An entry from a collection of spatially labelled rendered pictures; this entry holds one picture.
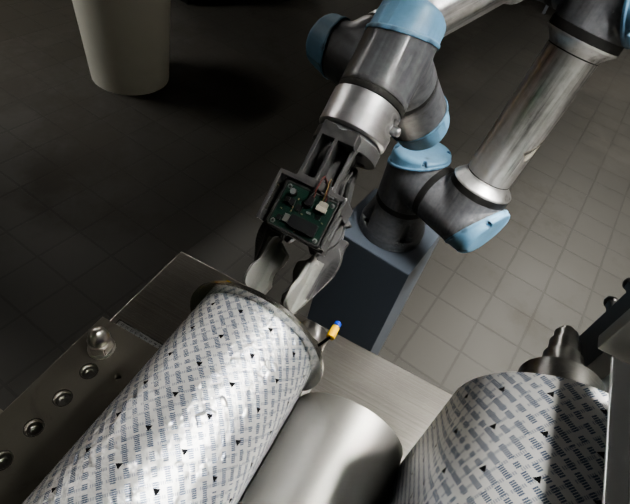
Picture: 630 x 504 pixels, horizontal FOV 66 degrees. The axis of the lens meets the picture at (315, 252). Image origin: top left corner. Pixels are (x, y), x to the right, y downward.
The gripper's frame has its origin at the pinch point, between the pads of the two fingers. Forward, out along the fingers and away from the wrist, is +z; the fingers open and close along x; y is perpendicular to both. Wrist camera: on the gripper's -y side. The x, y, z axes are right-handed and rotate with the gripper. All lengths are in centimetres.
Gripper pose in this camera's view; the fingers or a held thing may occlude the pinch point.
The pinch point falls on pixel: (265, 315)
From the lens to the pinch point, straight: 52.1
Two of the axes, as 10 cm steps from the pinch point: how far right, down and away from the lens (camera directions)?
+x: 8.8, 4.4, -1.9
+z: -4.6, 8.9, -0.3
